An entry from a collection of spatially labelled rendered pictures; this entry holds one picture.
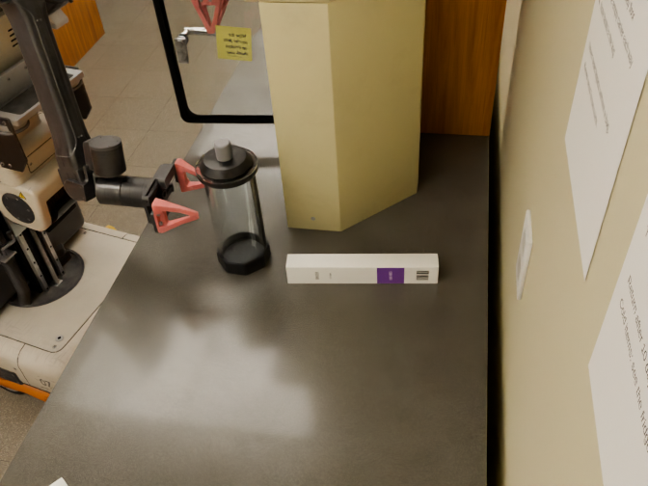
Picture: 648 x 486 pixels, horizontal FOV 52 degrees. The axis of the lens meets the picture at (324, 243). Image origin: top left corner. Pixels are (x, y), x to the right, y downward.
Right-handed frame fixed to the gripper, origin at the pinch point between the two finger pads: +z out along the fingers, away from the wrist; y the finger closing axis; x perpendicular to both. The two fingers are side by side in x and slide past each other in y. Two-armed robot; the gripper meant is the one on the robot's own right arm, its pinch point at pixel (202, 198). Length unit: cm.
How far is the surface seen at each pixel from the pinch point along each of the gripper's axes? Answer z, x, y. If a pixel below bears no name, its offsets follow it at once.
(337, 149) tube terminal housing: 23.6, -6.2, 9.3
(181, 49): -14.8, -9.7, 36.7
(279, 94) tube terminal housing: 13.7, -16.8, 9.3
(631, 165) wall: 54, -49, -49
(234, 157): 7.6, -9.9, -0.3
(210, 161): 3.7, -9.8, -1.8
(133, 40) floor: -154, 114, 276
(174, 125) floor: -93, 112, 183
